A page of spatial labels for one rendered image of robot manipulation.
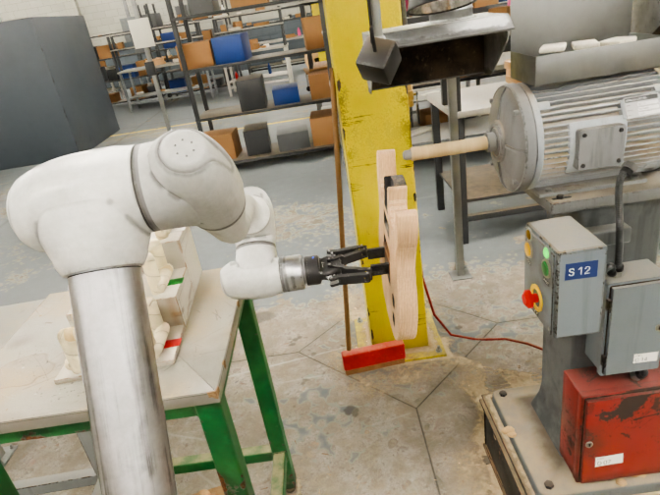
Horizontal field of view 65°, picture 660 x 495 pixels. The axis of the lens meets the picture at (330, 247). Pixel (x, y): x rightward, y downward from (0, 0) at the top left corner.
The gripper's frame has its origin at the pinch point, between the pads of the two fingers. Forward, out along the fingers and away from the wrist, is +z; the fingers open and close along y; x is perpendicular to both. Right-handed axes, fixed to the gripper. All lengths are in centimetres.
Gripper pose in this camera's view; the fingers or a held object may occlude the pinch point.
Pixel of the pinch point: (385, 259)
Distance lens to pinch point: 130.8
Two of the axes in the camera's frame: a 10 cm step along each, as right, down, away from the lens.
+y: 0.5, 5.2, -8.5
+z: 9.9, -1.4, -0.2
